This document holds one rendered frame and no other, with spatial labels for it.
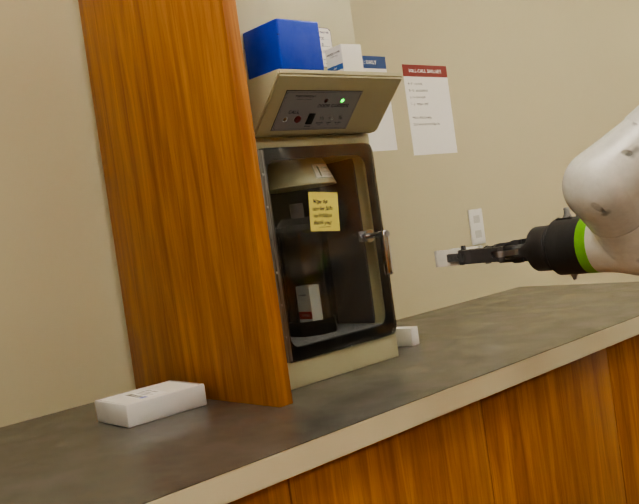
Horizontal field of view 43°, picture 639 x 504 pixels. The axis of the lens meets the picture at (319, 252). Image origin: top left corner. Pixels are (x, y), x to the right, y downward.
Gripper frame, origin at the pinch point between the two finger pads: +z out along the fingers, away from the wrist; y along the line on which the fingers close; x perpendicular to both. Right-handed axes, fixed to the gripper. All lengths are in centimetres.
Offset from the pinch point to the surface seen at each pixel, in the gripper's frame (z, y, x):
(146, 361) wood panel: 58, 33, 14
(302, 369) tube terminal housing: 24.0, 19.9, 17.6
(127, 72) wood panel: 48, 35, -44
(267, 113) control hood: 17.8, 25.8, -29.4
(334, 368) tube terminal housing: 24.0, 11.9, 19.0
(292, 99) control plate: 15.6, 21.5, -31.6
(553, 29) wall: 65, -156, -74
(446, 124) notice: 66, -86, -38
